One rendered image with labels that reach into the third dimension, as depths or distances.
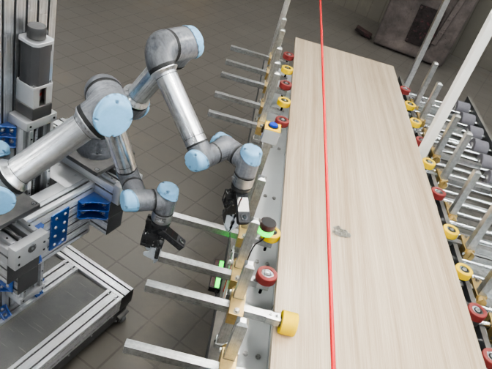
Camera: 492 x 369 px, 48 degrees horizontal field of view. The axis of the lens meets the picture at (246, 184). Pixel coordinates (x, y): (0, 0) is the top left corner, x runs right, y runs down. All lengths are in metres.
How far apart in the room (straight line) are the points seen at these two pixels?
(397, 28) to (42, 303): 6.20
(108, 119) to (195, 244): 1.97
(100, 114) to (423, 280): 1.50
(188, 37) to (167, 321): 1.63
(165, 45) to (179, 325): 1.65
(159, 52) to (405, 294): 1.33
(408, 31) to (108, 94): 6.52
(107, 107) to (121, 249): 1.85
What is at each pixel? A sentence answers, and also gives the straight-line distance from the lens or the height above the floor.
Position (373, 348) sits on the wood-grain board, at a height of 0.90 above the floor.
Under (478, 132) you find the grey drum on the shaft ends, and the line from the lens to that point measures 4.21.
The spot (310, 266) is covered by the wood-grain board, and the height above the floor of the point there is 0.90.
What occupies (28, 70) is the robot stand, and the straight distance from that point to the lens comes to 1.94.
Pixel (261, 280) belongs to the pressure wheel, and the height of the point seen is 0.90.
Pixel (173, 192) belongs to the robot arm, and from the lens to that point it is 1.90.
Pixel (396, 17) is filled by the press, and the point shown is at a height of 0.44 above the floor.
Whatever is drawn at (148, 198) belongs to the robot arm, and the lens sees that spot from 1.90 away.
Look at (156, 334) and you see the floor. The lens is 2.98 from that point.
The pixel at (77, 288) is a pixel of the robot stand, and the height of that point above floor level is 0.21.
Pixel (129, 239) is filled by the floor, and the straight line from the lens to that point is 3.42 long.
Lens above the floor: 2.33
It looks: 35 degrees down
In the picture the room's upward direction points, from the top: 18 degrees clockwise
